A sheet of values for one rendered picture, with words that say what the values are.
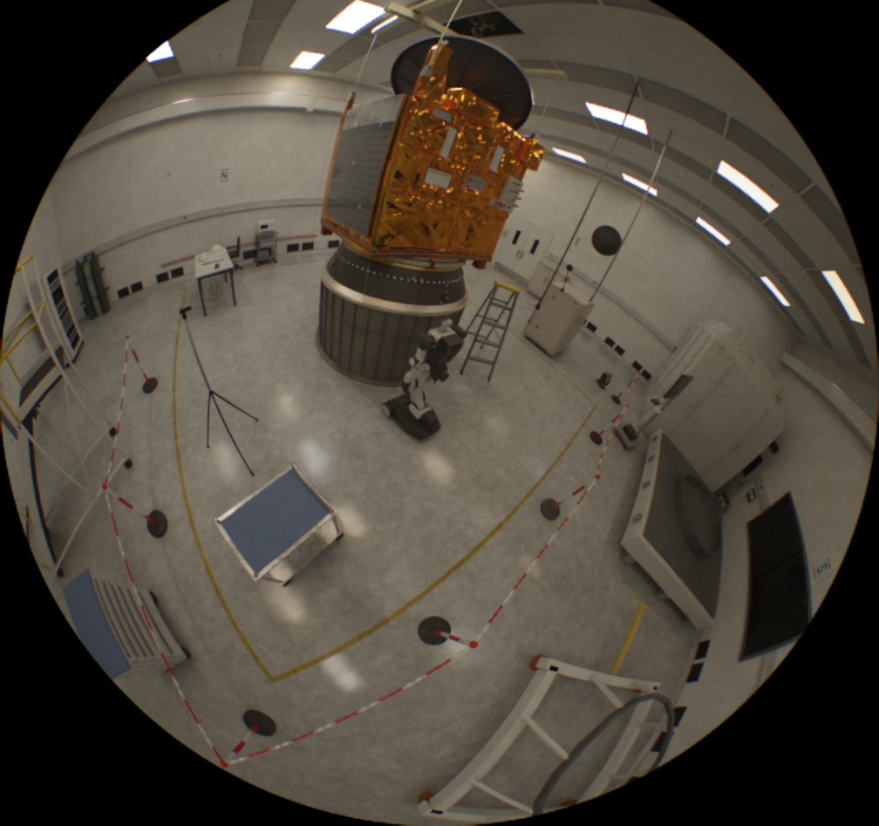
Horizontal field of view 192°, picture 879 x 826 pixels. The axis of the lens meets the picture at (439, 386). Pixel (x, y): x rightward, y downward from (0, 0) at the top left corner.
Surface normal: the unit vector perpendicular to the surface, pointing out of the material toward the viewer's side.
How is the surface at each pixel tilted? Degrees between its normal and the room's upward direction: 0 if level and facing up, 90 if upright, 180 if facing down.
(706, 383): 90
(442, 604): 0
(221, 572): 0
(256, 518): 0
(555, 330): 90
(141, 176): 90
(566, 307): 90
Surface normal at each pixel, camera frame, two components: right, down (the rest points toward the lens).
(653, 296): -0.72, 0.31
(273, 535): 0.28, -0.69
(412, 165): 0.60, 0.69
